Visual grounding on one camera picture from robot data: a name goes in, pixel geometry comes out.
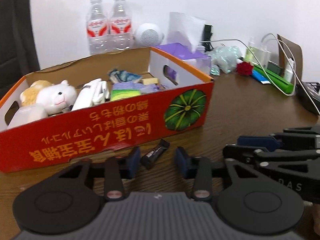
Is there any red cardboard box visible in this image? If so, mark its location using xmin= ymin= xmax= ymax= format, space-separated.
xmin=1 ymin=48 xmax=214 ymax=173

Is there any white plush hamster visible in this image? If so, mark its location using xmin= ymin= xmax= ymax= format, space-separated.
xmin=8 ymin=80 xmax=77 ymax=129

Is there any black snack bar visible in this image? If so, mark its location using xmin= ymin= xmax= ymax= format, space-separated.
xmin=140 ymin=139 xmax=170 ymax=170

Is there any purple tissue pack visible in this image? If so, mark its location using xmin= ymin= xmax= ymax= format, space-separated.
xmin=157 ymin=12 xmax=211 ymax=74

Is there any black cylinder object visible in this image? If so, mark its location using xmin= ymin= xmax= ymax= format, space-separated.
xmin=201 ymin=24 xmax=213 ymax=52

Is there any green snack packet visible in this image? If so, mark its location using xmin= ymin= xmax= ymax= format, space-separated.
xmin=110 ymin=89 xmax=141 ymax=101

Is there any water bottle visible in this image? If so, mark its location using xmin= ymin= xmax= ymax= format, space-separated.
xmin=86 ymin=0 xmax=109 ymax=55
xmin=110 ymin=0 xmax=132 ymax=50

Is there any yellow sponge block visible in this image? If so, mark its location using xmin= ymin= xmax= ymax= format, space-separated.
xmin=141 ymin=77 xmax=158 ymax=86

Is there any blue white tube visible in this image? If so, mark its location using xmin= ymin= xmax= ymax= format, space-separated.
xmin=251 ymin=70 xmax=270 ymax=85

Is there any right water bottle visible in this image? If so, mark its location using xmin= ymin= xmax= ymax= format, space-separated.
xmin=110 ymin=0 xmax=132 ymax=50

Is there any purple cloth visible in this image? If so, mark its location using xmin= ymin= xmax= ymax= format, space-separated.
xmin=112 ymin=82 xmax=165 ymax=94

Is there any white folded device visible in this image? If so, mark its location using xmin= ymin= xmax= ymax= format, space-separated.
xmin=71 ymin=79 xmax=110 ymax=111

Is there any brown cardboard stand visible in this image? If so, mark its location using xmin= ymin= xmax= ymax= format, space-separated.
xmin=277 ymin=34 xmax=303 ymax=79

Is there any iridescent plastic wrap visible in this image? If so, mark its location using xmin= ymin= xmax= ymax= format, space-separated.
xmin=207 ymin=46 xmax=242 ymax=75

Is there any small green bottle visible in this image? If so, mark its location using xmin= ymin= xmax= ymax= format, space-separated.
xmin=244 ymin=37 xmax=254 ymax=63

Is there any yellow plush hamster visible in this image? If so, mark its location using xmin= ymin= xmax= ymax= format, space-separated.
xmin=20 ymin=80 xmax=53 ymax=107

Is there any left water bottle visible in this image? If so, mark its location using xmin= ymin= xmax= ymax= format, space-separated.
xmin=86 ymin=0 xmax=109 ymax=55

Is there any green box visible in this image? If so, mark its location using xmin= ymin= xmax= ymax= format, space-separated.
xmin=253 ymin=65 xmax=294 ymax=94

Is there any red rose ornament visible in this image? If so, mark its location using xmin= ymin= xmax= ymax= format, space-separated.
xmin=236 ymin=61 xmax=254 ymax=76

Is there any white charger adapter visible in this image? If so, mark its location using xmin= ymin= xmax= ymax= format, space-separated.
xmin=253 ymin=45 xmax=271 ymax=68

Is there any black paper bag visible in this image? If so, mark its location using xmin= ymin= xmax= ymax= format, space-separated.
xmin=0 ymin=0 xmax=40 ymax=97

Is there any starry night tissue pack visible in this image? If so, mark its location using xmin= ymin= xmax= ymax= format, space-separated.
xmin=108 ymin=69 xmax=142 ymax=83

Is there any white round speaker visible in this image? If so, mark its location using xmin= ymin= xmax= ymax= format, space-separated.
xmin=134 ymin=23 xmax=164 ymax=47

